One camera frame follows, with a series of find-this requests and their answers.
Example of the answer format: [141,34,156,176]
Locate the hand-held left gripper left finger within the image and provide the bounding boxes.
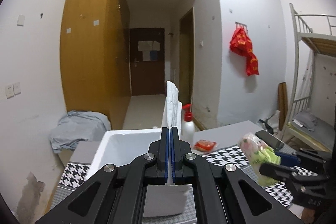
[34,127,171,224]

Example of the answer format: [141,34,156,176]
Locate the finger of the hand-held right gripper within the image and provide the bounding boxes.
[275,149,332,175]
[259,162,330,184]

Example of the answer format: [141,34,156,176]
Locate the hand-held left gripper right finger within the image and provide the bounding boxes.
[171,127,302,224]

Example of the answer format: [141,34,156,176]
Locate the floral green plastic bag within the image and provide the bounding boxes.
[238,133,281,185]

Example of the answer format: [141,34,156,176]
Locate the white foam box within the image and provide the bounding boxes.
[85,127,195,217]

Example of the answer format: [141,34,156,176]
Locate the black smartphone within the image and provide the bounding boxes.
[255,130,285,149]

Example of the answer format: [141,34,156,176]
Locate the red snack packet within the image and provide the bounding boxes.
[194,140,217,152]

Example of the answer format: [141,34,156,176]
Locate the white pump bottle red cap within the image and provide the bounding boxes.
[182,104,195,139]

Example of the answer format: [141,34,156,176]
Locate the white plastic bag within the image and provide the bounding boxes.
[265,110,281,130]

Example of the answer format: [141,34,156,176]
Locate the grey garment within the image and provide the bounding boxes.
[293,111,319,132]

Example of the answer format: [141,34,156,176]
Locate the houndstooth table mat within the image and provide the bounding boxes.
[50,147,328,216]

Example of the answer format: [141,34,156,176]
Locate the leaning wooden board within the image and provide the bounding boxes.
[278,82,288,130]

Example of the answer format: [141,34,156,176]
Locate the white dotted curtain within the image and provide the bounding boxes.
[299,49,336,125]

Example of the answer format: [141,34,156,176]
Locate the dark brown door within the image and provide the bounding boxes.
[129,28,165,96]

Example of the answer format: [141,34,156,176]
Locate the blue-grey cloth pile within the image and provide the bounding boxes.
[50,110,111,153]

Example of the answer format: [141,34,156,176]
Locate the large white door notice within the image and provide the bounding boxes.
[138,41,154,51]

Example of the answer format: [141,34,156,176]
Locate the metal bunk bed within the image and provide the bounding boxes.
[287,4,336,153]

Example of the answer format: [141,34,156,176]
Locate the red printed hanging bag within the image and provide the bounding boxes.
[230,27,260,76]

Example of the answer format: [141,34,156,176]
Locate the wooden wardrobe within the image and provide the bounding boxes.
[60,0,130,130]

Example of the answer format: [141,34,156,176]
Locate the black curved strap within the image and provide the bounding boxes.
[259,119,273,132]

